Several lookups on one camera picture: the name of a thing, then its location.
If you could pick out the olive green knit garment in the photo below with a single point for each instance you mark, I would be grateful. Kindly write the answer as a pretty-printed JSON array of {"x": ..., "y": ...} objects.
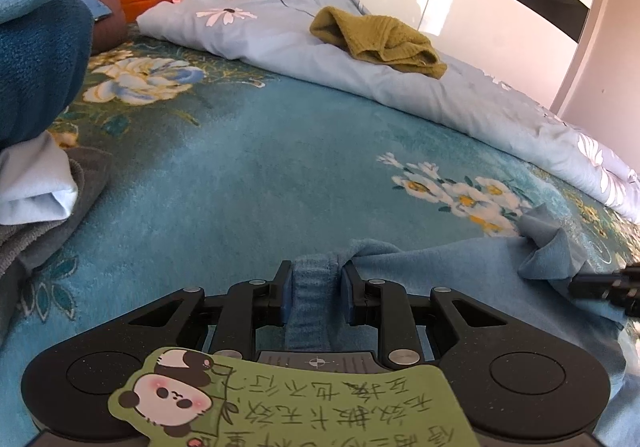
[{"x": 380, "y": 34}]

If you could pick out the pale blue daisy quilt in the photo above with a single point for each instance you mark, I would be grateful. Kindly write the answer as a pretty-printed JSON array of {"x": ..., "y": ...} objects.
[{"x": 280, "y": 22}]

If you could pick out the dark teal fleece cloth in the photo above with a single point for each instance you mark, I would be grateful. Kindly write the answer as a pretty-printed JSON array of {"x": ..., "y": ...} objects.
[{"x": 35, "y": 67}]

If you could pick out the brown pillow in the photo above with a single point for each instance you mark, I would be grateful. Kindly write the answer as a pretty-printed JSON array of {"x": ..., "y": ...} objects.
[{"x": 112, "y": 24}]

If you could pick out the green panda paper note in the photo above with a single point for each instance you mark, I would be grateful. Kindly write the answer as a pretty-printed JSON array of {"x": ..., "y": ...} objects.
[{"x": 310, "y": 407}]

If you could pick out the teal floral bed blanket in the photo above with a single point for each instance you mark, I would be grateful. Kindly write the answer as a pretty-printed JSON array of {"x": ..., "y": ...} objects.
[{"x": 250, "y": 177}]

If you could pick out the grey cloth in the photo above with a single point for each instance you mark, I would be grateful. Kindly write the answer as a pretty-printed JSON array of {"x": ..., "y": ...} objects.
[{"x": 30, "y": 247}]

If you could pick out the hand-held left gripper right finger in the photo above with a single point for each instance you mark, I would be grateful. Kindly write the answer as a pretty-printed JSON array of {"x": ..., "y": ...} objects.
[{"x": 347, "y": 301}]

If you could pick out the white folded cloth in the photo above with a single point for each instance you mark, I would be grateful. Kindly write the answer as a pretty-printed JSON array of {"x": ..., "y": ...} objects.
[{"x": 35, "y": 182}]

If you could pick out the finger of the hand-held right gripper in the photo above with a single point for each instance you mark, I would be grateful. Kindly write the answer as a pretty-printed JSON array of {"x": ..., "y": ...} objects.
[{"x": 607, "y": 287}]

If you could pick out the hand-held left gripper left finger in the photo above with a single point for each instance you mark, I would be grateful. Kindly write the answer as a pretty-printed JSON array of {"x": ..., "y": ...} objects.
[{"x": 285, "y": 299}]

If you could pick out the light blue fleece garment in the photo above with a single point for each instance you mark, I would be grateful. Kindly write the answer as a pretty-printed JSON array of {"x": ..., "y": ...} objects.
[{"x": 450, "y": 272}]

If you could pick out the glossy white wardrobe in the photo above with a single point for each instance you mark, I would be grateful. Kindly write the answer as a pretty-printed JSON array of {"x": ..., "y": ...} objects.
[{"x": 500, "y": 12}]

